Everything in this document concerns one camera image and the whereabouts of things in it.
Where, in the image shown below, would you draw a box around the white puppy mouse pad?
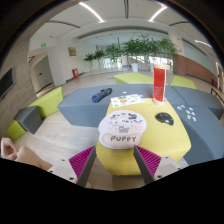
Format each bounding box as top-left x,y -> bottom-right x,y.
98,110 -> 147,150

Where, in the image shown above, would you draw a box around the folded dark blue umbrella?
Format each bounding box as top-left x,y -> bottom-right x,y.
92,88 -> 112,103

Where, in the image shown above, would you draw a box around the small green cube seat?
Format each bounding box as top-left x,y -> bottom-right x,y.
7,120 -> 26,140

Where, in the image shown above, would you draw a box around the grey bench seat right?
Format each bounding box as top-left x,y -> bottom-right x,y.
165,86 -> 224,165

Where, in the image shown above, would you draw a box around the potted plant white pot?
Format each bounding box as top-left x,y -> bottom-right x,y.
122,39 -> 143,73

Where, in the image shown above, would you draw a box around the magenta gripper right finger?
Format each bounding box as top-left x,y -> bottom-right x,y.
133,145 -> 161,185

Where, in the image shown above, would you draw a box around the red fire extinguisher box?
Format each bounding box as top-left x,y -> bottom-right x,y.
72,68 -> 79,78

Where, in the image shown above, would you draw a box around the grey bench seat left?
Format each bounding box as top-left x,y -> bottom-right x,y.
58,84 -> 153,127

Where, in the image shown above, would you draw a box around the grey bench seat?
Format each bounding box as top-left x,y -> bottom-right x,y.
165,86 -> 224,165
58,84 -> 153,127

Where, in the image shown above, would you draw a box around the bare human hand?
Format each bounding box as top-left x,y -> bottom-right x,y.
0,138 -> 52,171

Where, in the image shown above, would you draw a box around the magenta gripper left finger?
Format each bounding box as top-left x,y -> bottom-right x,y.
69,146 -> 96,187

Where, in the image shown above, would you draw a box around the white sticker sheet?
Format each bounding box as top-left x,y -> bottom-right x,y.
111,94 -> 144,108

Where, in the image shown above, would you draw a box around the scattered small stickers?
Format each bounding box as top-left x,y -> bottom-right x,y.
177,105 -> 197,122

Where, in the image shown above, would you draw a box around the green cube seat left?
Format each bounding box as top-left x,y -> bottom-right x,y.
30,87 -> 63,118

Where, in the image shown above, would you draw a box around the black computer mouse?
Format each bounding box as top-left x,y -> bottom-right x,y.
155,112 -> 174,126

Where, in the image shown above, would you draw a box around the green bench far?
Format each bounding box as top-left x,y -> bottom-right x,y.
114,73 -> 154,84

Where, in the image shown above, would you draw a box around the wall mounted dark screen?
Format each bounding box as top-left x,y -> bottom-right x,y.
0,68 -> 14,100

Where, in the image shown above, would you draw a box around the grey cube seat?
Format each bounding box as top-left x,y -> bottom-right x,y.
14,106 -> 42,134

